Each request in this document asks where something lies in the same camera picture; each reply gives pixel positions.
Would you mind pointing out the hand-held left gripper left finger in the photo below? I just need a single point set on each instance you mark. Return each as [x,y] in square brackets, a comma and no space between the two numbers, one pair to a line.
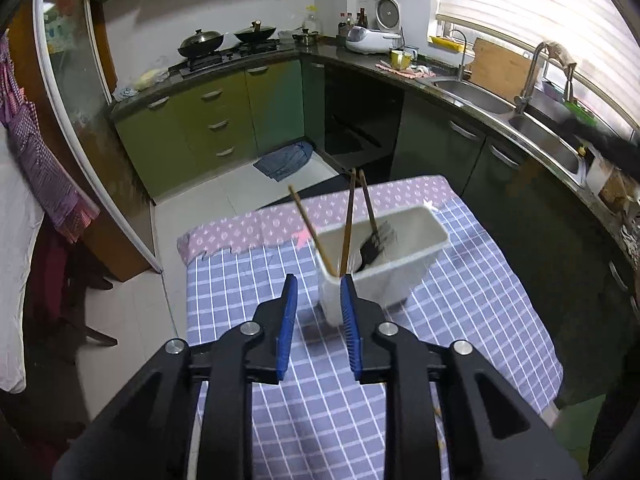
[286,330]

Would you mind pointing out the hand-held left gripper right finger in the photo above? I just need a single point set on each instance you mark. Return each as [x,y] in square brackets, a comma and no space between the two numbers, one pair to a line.
[351,330]

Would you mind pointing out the white plastic utensil holder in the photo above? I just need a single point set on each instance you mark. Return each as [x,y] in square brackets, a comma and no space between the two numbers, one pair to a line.
[400,270]

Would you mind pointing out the black plastic fork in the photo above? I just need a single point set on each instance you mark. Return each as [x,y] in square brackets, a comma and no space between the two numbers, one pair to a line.
[371,252]

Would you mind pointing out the light bamboo chopstick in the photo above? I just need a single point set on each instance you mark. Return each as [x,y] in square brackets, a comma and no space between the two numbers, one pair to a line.
[310,230]

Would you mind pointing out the brown bamboo chopstick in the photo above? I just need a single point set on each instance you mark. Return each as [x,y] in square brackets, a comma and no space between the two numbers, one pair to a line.
[348,225]

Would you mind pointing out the dark brown chopstick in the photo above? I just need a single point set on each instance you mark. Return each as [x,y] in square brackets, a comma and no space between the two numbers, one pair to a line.
[368,210]

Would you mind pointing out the green plastic box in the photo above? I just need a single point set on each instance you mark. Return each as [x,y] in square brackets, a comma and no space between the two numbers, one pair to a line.
[582,116]

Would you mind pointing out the blue checked tablecloth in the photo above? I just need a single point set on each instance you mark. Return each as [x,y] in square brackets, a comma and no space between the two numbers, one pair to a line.
[240,300]

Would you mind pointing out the purple sill holder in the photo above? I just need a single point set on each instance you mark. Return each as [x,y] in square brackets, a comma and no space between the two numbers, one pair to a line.
[552,91]

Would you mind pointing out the steel kitchen faucet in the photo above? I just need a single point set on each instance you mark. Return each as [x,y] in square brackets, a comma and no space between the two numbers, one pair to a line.
[530,77]

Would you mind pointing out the rag on faucet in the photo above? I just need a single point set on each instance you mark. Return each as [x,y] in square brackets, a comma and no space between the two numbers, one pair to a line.
[560,52]

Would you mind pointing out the purple patterned cloth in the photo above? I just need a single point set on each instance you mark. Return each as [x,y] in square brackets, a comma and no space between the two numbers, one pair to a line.
[240,232]

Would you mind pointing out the wooden cutting board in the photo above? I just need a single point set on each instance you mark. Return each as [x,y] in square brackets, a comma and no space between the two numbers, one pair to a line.
[500,70]

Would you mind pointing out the double steel sink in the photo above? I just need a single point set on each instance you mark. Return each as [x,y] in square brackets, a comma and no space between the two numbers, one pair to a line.
[475,95]

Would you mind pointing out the blue denim floor cloth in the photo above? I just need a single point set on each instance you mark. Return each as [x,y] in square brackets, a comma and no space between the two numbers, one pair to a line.
[285,160]

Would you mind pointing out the white zebra window blind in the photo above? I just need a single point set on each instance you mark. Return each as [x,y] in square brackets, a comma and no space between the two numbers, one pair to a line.
[525,0]

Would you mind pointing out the thin curved faucet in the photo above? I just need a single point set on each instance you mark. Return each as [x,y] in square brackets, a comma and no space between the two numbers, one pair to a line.
[460,65]

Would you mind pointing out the dark green base cabinet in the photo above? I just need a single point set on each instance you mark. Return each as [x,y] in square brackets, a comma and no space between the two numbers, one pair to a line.
[430,150]

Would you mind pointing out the yellow dish basket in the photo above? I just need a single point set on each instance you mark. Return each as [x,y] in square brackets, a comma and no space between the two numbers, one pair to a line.
[445,44]

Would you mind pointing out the white mug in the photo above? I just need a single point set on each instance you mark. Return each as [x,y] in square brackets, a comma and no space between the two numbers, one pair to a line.
[414,52]

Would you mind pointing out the pink counter cloth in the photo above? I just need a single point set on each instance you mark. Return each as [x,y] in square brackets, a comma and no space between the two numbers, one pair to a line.
[400,72]

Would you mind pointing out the light green base cabinet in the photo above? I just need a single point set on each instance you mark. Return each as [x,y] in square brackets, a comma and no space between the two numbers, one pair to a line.
[225,110]

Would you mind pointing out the yellow mug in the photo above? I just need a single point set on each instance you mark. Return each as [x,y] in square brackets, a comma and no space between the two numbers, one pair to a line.
[399,60]

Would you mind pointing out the dark wooden chair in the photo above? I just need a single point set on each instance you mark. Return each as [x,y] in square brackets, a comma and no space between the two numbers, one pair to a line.
[60,270]

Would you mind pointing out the white rice cooker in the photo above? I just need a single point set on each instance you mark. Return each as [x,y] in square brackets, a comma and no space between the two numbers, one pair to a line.
[367,40]

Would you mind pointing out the dark stone countertop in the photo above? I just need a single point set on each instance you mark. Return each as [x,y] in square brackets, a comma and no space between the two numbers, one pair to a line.
[330,52]

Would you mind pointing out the dark glass bottle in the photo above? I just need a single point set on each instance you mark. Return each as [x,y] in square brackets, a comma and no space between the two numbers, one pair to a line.
[362,19]

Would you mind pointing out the black gas stove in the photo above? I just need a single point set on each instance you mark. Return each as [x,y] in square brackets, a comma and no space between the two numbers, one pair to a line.
[215,60]

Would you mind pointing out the white backdrop sheet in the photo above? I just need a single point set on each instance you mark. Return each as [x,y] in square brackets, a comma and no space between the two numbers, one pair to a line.
[15,260]

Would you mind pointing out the grey counter rag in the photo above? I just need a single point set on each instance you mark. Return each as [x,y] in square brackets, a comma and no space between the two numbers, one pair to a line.
[125,94]

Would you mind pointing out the purple checked apron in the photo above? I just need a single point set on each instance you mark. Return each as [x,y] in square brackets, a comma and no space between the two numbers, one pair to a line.
[45,175]

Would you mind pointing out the clear plastic bag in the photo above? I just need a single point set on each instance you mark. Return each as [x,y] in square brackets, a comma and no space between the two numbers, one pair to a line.
[147,77]

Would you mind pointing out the small steel pot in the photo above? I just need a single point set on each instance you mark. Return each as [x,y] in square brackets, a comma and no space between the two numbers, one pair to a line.
[305,37]

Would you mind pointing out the red capped sauce bottle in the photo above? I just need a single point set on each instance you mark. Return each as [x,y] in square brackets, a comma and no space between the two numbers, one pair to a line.
[342,25]

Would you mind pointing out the black wok with lid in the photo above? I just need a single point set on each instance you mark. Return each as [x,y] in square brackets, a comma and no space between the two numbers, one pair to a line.
[200,42]

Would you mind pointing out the clear plastic jar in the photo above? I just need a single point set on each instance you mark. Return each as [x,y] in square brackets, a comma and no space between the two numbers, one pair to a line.
[311,22]

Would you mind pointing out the glass sliding door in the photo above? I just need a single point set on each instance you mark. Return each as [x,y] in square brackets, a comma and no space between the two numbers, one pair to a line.
[75,85]

